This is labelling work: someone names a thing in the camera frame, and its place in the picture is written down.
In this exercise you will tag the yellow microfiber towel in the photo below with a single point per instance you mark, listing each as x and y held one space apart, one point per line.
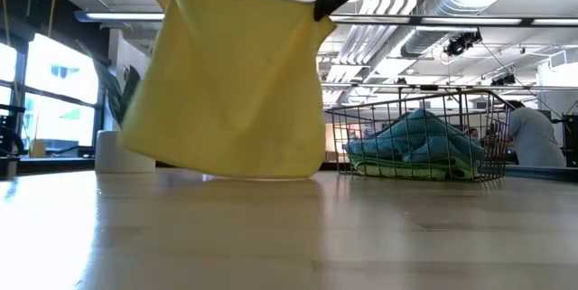
226 91

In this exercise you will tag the light blue microfiber towel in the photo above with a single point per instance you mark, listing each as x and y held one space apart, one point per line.
375 147

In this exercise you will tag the bright green microfiber towel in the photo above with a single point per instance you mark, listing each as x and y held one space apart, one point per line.
460 167

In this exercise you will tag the large window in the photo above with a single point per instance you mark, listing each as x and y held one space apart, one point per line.
58 77

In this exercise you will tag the black track light cluster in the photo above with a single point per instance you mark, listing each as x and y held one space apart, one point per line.
460 43
503 80

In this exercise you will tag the overhead light bar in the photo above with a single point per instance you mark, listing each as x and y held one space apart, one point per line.
474 21

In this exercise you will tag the potted snake plant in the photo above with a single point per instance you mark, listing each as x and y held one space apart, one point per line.
122 152

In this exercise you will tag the person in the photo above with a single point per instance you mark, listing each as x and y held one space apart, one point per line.
472 133
535 138

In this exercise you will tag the small yellow container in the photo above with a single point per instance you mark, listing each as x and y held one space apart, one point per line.
38 148

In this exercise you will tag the black computer monitor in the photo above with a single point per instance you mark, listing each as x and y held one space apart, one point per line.
572 141

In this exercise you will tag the black aluminium table frame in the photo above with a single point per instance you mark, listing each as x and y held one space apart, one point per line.
542 173

